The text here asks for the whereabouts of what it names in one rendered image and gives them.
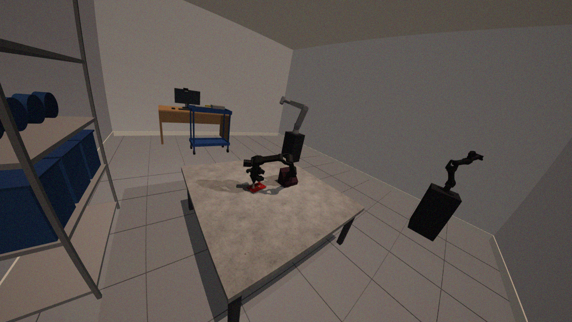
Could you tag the red rectangular plate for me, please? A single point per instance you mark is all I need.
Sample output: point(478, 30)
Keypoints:
point(256, 187)

